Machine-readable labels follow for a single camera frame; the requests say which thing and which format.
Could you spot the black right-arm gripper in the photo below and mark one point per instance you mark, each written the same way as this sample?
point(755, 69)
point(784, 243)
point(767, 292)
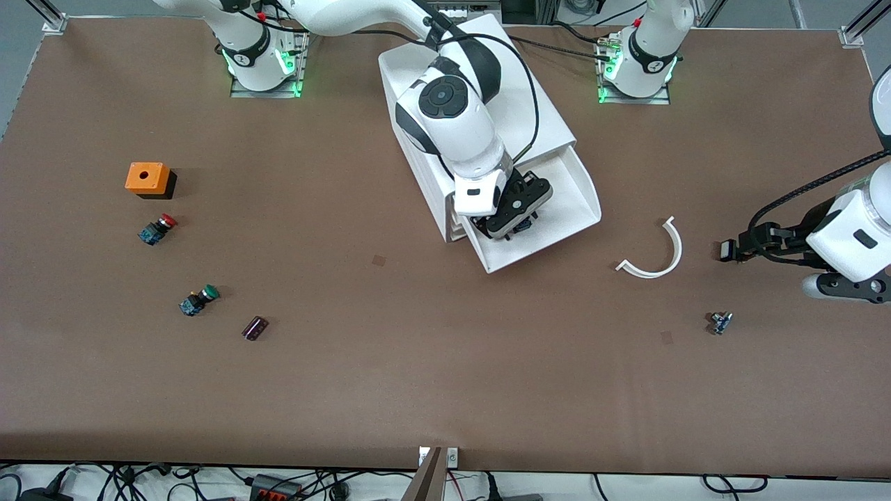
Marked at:
point(527, 186)

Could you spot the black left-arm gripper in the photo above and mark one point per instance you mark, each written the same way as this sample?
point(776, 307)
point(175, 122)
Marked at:
point(795, 236)

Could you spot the white plastic drawer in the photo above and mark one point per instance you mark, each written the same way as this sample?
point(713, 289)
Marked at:
point(456, 221)
point(457, 234)
point(564, 209)

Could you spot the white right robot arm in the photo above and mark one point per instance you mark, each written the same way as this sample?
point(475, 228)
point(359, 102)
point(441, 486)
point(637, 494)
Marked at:
point(445, 104)

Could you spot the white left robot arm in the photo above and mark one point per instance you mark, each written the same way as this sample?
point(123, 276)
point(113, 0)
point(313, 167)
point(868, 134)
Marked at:
point(856, 236)

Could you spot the white drawer cabinet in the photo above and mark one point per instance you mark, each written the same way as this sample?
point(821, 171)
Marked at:
point(543, 111)

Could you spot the green push button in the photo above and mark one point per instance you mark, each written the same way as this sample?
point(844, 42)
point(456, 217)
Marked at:
point(198, 300)

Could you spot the red push button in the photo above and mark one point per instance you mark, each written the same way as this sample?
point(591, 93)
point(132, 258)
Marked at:
point(159, 229)

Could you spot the orange button box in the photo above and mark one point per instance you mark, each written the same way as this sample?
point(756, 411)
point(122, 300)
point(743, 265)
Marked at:
point(145, 177)

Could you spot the white curved plastic strip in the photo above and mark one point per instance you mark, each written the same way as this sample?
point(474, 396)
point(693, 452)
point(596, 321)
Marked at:
point(674, 254)

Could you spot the small blue grey component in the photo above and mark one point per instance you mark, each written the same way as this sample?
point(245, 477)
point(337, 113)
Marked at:
point(720, 323)

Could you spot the grey terminal device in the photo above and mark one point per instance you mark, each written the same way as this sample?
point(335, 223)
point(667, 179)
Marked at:
point(480, 8)

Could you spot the wooden beam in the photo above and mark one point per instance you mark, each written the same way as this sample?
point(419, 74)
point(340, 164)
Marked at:
point(426, 480)

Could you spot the dark purple cylinder part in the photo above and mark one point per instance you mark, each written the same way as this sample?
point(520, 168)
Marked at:
point(255, 328)

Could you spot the black orange power strip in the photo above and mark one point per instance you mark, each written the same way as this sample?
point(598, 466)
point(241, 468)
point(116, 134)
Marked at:
point(275, 488)

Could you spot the black plug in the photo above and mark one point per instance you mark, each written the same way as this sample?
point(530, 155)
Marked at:
point(42, 495)

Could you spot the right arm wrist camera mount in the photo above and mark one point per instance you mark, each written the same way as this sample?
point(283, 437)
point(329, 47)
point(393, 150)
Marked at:
point(518, 205)

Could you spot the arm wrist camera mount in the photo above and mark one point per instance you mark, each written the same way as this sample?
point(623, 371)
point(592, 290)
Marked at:
point(518, 205)
point(842, 287)

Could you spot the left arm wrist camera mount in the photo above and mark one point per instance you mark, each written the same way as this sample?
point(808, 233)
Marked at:
point(842, 287)

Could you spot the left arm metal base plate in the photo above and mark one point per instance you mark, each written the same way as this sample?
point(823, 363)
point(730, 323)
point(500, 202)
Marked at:
point(661, 99)

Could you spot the white metal bracket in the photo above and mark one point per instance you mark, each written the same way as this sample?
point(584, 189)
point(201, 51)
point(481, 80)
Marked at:
point(452, 457)

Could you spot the aluminium frame post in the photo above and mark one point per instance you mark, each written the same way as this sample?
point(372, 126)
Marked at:
point(50, 17)
point(860, 24)

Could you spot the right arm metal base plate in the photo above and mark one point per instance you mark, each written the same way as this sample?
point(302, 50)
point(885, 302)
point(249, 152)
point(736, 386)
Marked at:
point(299, 83)

